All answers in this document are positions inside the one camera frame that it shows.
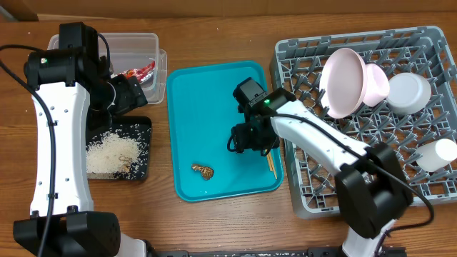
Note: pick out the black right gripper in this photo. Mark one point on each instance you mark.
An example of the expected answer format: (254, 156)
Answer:
(243, 142)

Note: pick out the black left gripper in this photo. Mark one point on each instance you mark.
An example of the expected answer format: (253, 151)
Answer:
(131, 96)

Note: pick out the red snack wrapper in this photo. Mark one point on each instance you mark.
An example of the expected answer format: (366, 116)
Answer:
(142, 74)

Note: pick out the wooden chopstick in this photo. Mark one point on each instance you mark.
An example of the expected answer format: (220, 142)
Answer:
(270, 162)
(274, 173)

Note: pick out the brown food scrap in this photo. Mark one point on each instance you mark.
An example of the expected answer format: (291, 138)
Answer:
(205, 171)

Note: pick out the pink round plate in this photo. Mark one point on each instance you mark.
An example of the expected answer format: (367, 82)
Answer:
(344, 80)

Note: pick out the pink bowl with rice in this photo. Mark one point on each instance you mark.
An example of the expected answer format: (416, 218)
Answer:
(377, 85)

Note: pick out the grey bowl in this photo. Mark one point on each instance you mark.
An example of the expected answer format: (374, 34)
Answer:
(409, 93)

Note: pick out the white cup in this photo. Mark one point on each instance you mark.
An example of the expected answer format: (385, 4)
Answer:
(436, 155)

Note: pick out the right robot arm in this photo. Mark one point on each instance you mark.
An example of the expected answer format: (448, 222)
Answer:
(371, 189)

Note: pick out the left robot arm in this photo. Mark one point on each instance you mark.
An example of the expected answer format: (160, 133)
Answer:
(72, 94)

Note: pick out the black waste tray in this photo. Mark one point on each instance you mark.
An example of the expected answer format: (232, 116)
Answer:
(121, 150)

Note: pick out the clear plastic bin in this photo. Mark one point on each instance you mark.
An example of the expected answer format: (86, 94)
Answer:
(136, 51)

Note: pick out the teal serving tray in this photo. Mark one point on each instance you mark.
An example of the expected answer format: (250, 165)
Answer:
(202, 111)

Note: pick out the spilled white rice pile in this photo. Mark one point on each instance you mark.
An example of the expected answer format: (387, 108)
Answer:
(110, 157)

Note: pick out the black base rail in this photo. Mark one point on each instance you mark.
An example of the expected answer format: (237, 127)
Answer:
(310, 252)

